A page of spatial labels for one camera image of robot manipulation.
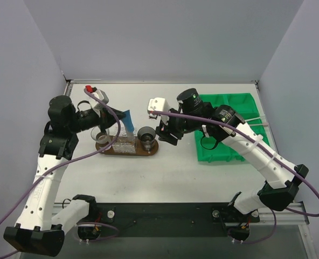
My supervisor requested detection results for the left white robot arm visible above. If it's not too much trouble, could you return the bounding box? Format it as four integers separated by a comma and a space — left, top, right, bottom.
3, 96, 126, 257

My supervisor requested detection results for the black cylindrical cup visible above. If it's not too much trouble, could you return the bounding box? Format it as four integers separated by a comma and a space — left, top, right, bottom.
137, 126, 156, 152

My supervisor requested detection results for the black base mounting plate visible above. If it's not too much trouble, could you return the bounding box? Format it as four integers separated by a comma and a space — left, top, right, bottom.
75, 202, 260, 238

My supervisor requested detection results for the blue white toothpaste tube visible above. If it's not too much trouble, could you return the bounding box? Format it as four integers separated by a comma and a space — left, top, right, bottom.
122, 110, 134, 140

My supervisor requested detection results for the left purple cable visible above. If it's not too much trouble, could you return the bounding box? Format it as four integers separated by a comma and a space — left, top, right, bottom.
0, 88, 122, 259

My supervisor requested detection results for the clear acrylic organizer box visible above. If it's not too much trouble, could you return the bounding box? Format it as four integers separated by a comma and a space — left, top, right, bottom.
112, 131, 136, 154

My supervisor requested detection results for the green plastic divided bin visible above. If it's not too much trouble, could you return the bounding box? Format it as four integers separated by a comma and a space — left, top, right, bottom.
194, 93, 269, 162

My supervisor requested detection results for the pink toothbrush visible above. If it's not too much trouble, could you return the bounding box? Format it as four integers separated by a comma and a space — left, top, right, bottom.
250, 123, 269, 127

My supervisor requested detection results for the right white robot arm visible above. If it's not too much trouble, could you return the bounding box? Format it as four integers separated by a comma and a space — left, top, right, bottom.
148, 88, 309, 215

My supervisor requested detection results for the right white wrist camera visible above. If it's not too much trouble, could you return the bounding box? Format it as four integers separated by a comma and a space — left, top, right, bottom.
147, 97, 171, 119

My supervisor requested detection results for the brown oval wooden tray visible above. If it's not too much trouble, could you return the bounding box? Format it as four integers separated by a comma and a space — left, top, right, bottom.
101, 137, 159, 156

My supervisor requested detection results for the clear plastic cup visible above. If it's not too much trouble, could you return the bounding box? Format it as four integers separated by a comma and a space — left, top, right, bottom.
91, 126, 112, 150

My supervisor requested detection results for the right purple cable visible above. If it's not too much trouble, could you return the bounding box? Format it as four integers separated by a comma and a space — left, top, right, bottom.
150, 110, 319, 245

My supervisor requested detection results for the purple cable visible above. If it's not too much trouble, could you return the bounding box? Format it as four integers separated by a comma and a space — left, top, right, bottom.
0, 88, 122, 259
150, 110, 319, 245

